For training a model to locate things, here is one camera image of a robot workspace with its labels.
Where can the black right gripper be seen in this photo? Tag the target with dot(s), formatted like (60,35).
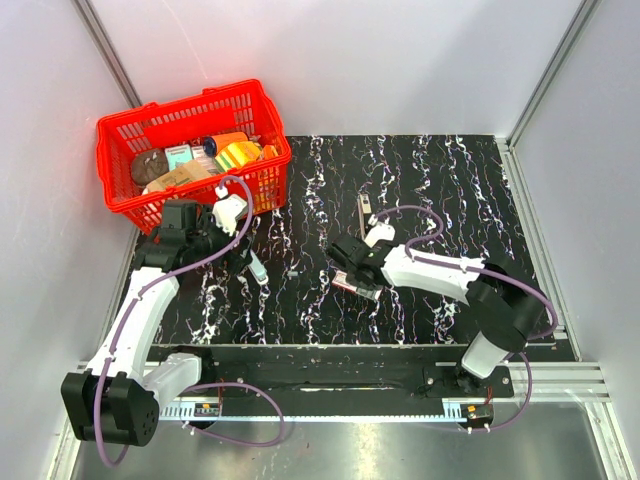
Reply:
(351,277)

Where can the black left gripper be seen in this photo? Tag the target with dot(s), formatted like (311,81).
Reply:
(235,260)

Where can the staple box with tray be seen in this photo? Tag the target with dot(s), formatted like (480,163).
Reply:
(343,281)

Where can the dark stapler magazine part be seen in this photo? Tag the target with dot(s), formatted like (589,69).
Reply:
(364,213)

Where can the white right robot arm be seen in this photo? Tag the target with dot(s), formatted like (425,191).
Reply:
(505,309)

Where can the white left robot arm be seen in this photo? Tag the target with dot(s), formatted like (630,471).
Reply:
(115,400)

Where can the brown cardboard packet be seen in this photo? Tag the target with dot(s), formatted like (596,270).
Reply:
(188,172)

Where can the yellow green box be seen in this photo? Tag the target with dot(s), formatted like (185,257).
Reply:
(237,155)

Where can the teal small box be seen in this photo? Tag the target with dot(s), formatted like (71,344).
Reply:
(177,156)

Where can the red plastic basket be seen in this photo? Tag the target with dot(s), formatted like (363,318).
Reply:
(241,106)

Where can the orange cylinder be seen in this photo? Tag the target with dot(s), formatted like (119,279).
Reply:
(213,144)

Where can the brown round item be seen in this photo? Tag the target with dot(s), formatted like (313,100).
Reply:
(148,166)

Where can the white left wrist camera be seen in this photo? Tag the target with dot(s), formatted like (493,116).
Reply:
(228,210)

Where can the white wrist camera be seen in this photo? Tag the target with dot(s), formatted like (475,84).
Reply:
(378,231)
(228,210)

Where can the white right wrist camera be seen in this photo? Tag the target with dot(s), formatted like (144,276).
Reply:
(378,231)

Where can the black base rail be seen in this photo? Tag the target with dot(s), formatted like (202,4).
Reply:
(331,383)

